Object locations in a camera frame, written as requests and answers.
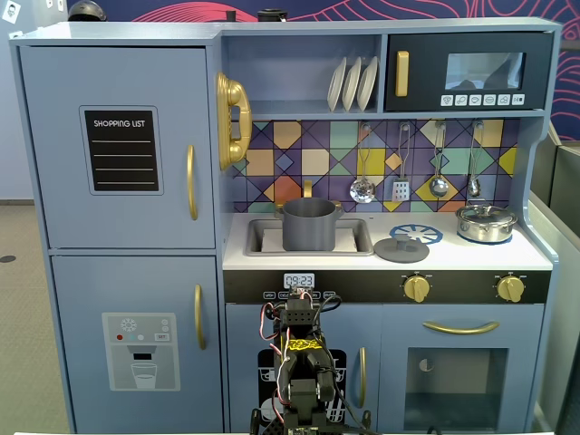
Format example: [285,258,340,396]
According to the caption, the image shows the gold fridge door handle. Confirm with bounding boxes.
[186,144,199,222]

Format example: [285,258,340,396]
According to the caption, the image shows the gold toy faucet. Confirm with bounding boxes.
[274,179,345,217]

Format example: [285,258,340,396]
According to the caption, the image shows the yellow tape strip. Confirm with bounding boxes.
[288,337,324,353]

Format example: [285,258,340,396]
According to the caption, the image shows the gold stove knob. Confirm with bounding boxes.
[495,273,527,304]
[401,273,432,304]

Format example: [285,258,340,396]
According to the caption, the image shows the black helmet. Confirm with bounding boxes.
[67,0,108,23]

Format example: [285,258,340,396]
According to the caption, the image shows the grey toy sink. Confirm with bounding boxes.
[245,217,375,257]

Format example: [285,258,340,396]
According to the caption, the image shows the black stove control panel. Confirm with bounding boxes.
[223,270,553,305]

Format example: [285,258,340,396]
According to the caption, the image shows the dark gray round lid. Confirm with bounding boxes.
[372,234,430,264]

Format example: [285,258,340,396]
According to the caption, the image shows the gray plastic pot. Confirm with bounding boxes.
[275,198,344,253]

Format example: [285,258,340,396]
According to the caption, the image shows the tall blue fridge door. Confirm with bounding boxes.
[18,44,217,249]

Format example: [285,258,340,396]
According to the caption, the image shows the blue oven door with window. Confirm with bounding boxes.
[379,304,545,431]

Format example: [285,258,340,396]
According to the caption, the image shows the metal slotted spoon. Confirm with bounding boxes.
[349,122,377,204]

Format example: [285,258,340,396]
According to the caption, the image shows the black power cable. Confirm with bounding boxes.
[333,366,386,435]

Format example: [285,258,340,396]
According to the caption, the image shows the black shopping list chalkboard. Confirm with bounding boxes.
[79,105,165,197]

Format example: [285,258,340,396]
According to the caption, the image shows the gold toy telephone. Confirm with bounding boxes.
[215,71,253,172]

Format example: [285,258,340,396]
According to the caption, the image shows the digital clock display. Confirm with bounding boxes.
[283,273,315,290]

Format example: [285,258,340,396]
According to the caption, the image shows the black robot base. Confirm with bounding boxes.
[250,405,373,435]

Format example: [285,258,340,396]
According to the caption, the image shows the blue dishwasher door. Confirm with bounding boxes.
[225,303,382,432]

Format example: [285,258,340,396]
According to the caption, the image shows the small metal spoon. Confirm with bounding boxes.
[467,121,484,198]

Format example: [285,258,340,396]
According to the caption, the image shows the black microwave door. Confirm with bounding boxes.
[383,31,555,113]

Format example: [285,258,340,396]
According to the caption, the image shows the gold oven door handle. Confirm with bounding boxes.
[422,320,501,335]

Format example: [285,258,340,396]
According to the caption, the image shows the grey side cabinet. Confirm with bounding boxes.
[527,121,580,435]

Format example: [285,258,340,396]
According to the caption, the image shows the white toy plate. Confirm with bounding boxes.
[356,55,380,112]
[341,56,363,113]
[326,56,348,113]

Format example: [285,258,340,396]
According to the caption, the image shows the metal slotted spatula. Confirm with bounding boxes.
[391,122,413,203]

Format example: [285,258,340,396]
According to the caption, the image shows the blue freezer door with dispenser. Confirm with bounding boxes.
[50,255,224,434]

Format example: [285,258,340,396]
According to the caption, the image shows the gold dishwasher door handle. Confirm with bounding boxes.
[357,346,368,409]

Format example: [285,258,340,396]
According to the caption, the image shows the gold microwave handle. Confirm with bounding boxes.
[394,50,411,98]

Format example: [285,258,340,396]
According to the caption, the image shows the red white servo cable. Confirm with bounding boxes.
[258,289,318,409]

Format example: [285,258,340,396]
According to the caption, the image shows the gold freezer door handle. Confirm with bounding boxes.
[193,284,208,351]

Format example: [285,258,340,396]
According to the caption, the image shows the metal ladle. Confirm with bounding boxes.
[428,121,450,198]

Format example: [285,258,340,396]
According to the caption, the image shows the blue toy kitchen cabinet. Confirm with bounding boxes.
[8,16,563,434]

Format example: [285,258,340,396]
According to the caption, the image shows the blue burner decal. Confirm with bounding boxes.
[389,224,444,247]

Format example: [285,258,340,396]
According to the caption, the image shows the shiny steel pot lid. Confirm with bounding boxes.
[456,203,517,224]

